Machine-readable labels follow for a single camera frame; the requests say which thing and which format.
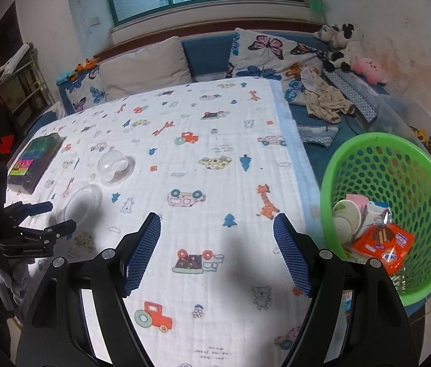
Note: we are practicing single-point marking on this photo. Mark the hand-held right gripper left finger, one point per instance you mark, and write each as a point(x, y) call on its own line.
point(142, 254)

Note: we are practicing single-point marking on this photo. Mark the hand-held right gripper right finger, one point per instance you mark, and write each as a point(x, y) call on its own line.
point(292, 254)

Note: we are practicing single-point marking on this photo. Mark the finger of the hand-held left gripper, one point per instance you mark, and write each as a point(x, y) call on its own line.
point(53, 229)
point(31, 209)

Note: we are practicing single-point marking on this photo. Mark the clear plastic container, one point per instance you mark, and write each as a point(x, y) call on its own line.
point(79, 206)

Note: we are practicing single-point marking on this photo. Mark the white paper cup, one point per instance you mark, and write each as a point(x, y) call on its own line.
point(345, 221)

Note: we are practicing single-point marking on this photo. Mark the pink packet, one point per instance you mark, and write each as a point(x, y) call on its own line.
point(357, 200)

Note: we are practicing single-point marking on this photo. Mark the red snack bag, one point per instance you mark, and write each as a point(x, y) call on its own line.
point(383, 246)

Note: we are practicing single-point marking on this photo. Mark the green plastic basket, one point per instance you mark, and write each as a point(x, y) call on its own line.
point(422, 183)

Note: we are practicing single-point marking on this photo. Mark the person's left hand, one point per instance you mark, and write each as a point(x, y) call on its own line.
point(16, 275)

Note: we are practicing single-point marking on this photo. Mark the black box with colourful print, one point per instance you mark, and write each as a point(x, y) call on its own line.
point(33, 160)

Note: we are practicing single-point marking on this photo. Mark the clear plastic dome lid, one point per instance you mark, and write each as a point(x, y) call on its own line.
point(116, 168)

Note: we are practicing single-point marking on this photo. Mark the printed blanket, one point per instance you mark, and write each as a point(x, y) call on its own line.
point(207, 183)

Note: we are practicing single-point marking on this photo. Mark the small grey patterned cloth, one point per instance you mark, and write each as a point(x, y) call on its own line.
point(318, 135)

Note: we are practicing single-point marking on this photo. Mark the storage shelf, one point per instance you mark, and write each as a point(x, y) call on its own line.
point(24, 84)

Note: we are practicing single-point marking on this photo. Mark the small butterfly print pillow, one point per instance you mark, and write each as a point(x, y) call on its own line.
point(85, 91)

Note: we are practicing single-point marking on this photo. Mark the orange toy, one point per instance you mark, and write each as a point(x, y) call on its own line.
point(85, 64)

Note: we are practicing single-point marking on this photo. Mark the beige patterned garment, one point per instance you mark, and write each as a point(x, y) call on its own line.
point(326, 99)

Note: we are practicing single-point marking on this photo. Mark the grey patterned folded cloth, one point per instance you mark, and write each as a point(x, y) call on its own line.
point(357, 91)

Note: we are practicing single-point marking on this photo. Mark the beige cushion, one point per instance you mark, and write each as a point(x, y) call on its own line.
point(142, 65)

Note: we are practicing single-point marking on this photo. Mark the large butterfly print pillow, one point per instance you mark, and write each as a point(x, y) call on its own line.
point(272, 57)

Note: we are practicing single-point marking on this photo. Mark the pink plush toy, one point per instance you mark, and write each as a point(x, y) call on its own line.
point(370, 69)

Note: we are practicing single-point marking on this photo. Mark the blue sofa back cushion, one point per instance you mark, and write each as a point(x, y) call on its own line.
point(207, 55)

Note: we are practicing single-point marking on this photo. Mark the black white plush toy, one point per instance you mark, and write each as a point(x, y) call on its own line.
point(339, 44)

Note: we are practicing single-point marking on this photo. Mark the white wall socket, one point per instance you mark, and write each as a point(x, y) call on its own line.
point(93, 20)

